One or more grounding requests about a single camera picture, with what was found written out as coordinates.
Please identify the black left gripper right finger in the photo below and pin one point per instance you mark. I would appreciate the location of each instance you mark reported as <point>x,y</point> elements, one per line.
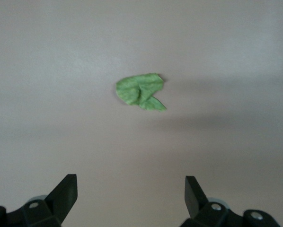
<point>196,201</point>

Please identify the green lettuce leaf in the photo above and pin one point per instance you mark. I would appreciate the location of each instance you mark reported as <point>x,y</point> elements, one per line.
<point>134,89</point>

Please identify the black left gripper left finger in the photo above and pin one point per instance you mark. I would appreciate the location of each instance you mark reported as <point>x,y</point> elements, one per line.
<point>63,196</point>

